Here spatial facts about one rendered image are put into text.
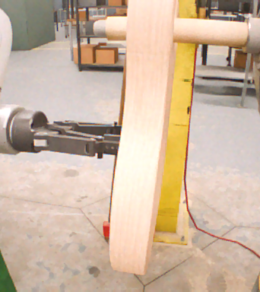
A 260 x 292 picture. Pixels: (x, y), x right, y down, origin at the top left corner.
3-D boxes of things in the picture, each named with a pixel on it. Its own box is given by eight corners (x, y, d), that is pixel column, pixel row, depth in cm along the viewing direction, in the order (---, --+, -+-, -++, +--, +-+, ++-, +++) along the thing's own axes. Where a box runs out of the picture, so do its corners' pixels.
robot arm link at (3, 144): (-19, 159, 47) (10, 163, 46) (-23, 106, 45) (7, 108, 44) (9, 145, 56) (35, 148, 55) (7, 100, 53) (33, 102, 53)
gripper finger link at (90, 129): (53, 144, 49) (54, 141, 51) (116, 144, 52) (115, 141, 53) (52, 122, 48) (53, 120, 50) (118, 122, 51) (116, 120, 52)
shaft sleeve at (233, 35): (242, 24, 36) (248, 20, 33) (241, 48, 37) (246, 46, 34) (112, 19, 39) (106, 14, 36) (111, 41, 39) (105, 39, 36)
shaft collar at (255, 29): (256, 21, 36) (265, 15, 32) (254, 55, 37) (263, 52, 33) (242, 20, 36) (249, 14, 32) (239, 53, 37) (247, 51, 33)
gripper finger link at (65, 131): (51, 122, 48) (45, 123, 47) (105, 132, 42) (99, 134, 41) (52, 144, 49) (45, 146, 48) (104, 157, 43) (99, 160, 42)
